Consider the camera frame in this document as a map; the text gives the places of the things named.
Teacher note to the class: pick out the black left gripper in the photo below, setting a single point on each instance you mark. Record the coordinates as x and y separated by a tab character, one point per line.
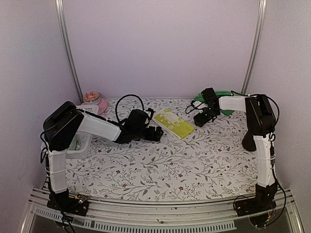
151	137

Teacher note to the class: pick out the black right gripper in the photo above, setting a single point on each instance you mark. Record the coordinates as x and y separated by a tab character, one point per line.
200	121

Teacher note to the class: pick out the yellow-green crocodile towel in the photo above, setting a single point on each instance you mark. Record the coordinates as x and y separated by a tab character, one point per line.
173	124

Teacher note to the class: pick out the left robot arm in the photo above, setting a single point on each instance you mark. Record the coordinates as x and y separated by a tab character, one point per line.
66	121

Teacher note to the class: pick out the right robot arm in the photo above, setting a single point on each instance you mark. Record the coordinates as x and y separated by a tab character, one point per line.
261	122

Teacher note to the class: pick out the green microfiber towel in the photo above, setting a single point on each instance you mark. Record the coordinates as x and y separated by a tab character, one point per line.
209	98

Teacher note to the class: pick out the pink plate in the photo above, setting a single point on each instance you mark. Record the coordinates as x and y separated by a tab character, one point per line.
97	108

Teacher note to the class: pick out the dark brown cylinder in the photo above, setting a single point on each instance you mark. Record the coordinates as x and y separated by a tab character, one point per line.
248	142

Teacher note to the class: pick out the floral patterned table mat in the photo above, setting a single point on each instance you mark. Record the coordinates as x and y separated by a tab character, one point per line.
209	163

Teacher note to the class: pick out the white plastic basket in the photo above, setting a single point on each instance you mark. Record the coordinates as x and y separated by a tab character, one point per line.
85	139

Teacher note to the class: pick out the light green rolled towel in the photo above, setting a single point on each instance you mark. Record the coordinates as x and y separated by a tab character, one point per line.
75	144

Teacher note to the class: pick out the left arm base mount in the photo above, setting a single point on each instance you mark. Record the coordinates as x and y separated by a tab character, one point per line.
62	202

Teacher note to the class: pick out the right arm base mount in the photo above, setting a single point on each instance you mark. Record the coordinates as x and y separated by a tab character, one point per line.
246	206

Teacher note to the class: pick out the aluminium front rail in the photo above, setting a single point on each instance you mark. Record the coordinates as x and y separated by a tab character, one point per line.
122	216

